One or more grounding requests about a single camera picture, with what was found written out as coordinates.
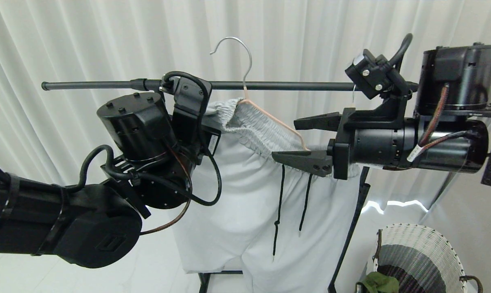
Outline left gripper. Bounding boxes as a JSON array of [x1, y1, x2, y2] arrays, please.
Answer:
[[142, 127, 221, 210]]

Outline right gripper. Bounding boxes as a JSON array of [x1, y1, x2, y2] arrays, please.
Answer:
[[271, 108, 489, 179]]

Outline pale grey shorts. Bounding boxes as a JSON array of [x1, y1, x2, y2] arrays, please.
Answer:
[[172, 98, 362, 293]]

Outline green garment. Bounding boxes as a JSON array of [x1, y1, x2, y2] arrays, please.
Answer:
[[357, 272, 400, 293]]

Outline black clothes rack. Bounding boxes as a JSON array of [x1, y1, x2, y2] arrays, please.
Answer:
[[41, 79, 419, 293]]

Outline white laundry basket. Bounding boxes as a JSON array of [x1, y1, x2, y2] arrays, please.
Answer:
[[355, 223, 484, 293]]

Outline white curtain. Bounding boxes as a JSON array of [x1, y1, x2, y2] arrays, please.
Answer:
[[0, 0, 491, 212]]

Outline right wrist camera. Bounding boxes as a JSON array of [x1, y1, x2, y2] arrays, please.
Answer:
[[345, 49, 413, 122]]

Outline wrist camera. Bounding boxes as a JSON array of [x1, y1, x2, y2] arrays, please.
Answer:
[[345, 49, 413, 122], [162, 75, 213, 143]]

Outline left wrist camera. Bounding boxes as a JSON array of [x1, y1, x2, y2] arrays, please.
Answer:
[[162, 75, 213, 143]]

